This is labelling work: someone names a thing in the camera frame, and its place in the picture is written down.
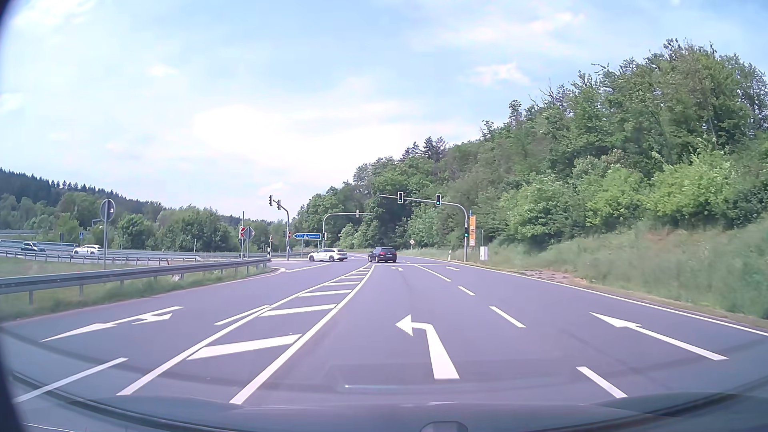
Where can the dark estate car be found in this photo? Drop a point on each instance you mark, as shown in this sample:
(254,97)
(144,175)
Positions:
(382,254)

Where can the white estate car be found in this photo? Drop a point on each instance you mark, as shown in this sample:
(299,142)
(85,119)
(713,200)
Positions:
(327,255)

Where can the blue direction sign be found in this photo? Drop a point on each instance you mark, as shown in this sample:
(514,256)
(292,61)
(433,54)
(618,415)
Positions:
(307,236)

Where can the grey asphalt road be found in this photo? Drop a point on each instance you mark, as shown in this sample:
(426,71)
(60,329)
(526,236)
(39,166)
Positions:
(372,300)

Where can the traffic light on curved mast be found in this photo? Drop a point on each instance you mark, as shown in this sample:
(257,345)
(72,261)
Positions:
(287,234)

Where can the red and white road signs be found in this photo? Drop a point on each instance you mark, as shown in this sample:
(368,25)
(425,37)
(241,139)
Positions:
(246,234)

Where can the road markings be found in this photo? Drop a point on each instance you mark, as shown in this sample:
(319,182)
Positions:
(441,360)

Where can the car's own bonnet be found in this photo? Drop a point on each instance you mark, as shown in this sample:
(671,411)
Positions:
(384,417)

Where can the wooded green slope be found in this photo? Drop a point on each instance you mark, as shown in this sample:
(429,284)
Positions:
(600,168)

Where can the row of trees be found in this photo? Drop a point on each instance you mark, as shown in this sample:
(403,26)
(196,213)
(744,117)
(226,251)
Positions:
(150,228)

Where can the grey separate road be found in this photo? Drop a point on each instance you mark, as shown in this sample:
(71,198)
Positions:
(120,254)

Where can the round road sign back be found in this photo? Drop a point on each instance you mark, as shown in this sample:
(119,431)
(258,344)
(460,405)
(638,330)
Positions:
(107,210)

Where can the grass bank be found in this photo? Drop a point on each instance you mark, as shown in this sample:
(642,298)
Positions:
(672,270)

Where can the grass verge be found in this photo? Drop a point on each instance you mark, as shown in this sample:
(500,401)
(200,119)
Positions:
(90,295)

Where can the orange banner on post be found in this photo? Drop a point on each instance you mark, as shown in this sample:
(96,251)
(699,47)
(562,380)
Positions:
(472,231)

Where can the grey metal guard rail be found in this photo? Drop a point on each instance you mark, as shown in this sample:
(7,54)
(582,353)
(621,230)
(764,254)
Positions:
(120,273)

